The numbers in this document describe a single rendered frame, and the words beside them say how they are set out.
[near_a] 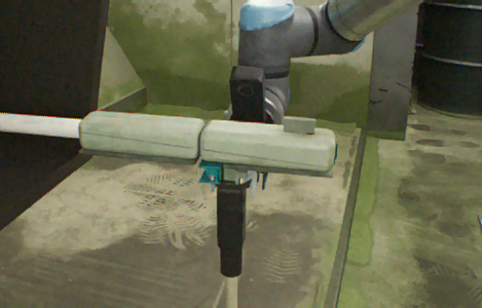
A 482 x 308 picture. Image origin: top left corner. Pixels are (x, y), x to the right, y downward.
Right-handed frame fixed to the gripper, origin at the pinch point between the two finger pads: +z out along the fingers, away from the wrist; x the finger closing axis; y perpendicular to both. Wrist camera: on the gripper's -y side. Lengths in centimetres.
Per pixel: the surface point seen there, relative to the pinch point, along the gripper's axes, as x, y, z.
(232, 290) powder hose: -0.8, 19.0, -0.5
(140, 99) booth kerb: 76, 55, -169
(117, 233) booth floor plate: 41, 53, -55
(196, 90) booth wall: 48, 49, -173
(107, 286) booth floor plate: 34, 51, -31
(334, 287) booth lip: -19, 49, -40
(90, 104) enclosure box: 22.5, -2.4, -10.4
